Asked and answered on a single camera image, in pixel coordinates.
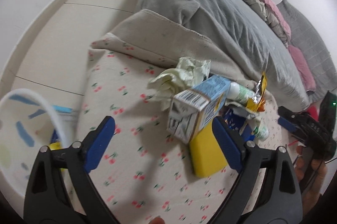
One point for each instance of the person's right hand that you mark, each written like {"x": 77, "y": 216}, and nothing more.
{"x": 311, "y": 197}

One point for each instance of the person's left hand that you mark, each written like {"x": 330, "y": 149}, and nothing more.
{"x": 157, "y": 220}

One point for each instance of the orange peel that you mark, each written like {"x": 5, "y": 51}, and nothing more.
{"x": 261, "y": 107}

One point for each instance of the pale green paper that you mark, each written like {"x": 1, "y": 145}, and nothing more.
{"x": 188, "y": 73}

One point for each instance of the white patterned trash bin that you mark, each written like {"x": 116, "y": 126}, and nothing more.
{"x": 28, "y": 122}

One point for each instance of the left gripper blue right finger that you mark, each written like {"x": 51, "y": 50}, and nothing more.
{"x": 230, "y": 142}

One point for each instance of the cherry print tablecloth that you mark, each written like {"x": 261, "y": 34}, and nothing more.
{"x": 145, "y": 171}

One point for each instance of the white green yogurt bottle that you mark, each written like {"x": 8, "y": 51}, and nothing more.
{"x": 239, "y": 93}

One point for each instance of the blue torn cardboard box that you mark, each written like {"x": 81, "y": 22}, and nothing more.
{"x": 238, "y": 124}

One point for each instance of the yellow sponge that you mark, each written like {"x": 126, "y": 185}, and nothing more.
{"x": 206, "y": 155}

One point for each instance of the grey pillow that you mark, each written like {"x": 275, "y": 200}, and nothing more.
{"x": 305, "y": 37}

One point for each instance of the pink pillow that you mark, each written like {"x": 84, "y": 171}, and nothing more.
{"x": 303, "y": 68}

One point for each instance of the grey blanket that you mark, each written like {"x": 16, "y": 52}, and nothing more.
{"x": 242, "y": 35}

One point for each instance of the red stool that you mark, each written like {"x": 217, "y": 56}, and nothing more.
{"x": 313, "y": 112}

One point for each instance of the white green capless bottle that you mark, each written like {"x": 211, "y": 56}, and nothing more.
{"x": 259, "y": 129}

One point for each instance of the white box under table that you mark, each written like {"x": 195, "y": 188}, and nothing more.
{"x": 62, "y": 113}

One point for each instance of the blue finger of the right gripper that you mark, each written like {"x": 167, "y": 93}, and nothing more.
{"x": 292, "y": 114}
{"x": 290, "y": 127}

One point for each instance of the blue white milk carton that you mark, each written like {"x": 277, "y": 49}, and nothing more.
{"x": 192, "y": 109}

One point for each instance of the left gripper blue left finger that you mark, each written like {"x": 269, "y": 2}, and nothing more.
{"x": 96, "y": 142}

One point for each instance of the yellow silver snack wrapper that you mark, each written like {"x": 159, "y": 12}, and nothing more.
{"x": 250, "y": 110}

